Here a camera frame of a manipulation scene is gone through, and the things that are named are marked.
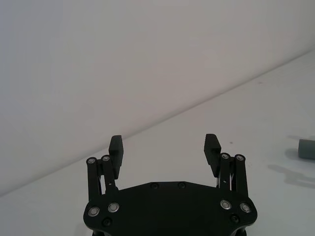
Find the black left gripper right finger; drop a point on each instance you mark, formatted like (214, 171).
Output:
(211, 152)

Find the grey cylindrical object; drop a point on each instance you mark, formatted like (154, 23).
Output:
(307, 148)

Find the white table cloth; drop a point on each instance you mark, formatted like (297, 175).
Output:
(172, 152)

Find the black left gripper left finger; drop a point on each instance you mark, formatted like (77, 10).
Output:
(116, 152)

